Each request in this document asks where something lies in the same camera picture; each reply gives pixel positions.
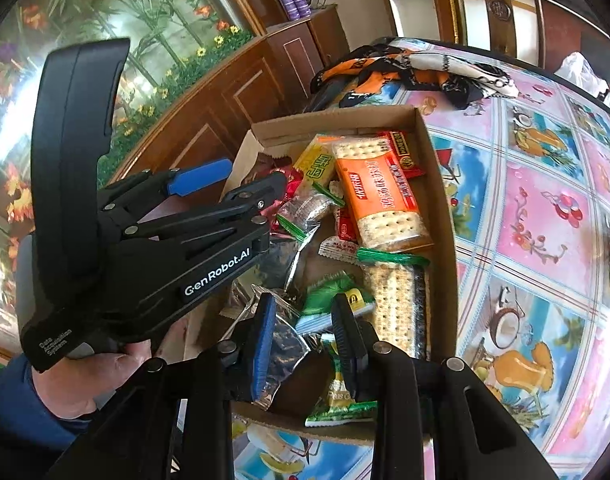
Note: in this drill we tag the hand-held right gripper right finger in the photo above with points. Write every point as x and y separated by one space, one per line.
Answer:
352 355

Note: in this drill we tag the green edged cracker packet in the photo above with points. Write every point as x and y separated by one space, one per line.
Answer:
392 300

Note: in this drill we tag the cardboard box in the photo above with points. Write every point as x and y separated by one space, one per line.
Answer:
437 210

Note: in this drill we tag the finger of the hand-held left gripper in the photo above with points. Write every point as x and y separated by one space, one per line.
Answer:
245 197
200 177

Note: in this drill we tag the wooden sideboard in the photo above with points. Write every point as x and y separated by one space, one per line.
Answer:
310 45

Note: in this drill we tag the yellow green cracker packet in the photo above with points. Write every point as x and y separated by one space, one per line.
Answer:
317 165

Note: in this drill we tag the printed scarf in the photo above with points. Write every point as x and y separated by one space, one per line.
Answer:
385 67

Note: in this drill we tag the white red snack packet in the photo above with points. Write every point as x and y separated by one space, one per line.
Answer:
345 250

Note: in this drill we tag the white plastic bag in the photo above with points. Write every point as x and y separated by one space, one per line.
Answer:
580 72

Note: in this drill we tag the flower print glass panel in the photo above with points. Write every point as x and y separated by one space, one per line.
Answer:
150 20

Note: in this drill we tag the large silver foil packet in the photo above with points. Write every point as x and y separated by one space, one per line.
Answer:
285 345

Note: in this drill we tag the red triangular snack packet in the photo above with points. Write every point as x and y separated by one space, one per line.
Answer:
294 180

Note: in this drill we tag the person's left forearm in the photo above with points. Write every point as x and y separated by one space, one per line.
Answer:
15 410

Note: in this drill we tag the orange cracker packet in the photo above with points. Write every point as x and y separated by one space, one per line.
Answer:
380 195

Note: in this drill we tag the person's left hand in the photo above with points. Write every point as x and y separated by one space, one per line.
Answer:
85 385

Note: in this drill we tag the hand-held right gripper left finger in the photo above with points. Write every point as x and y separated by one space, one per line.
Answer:
262 345

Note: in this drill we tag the wooden chair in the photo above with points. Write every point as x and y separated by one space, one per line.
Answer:
500 10

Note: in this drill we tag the white wall shelf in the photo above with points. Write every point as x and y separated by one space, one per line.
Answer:
405 15

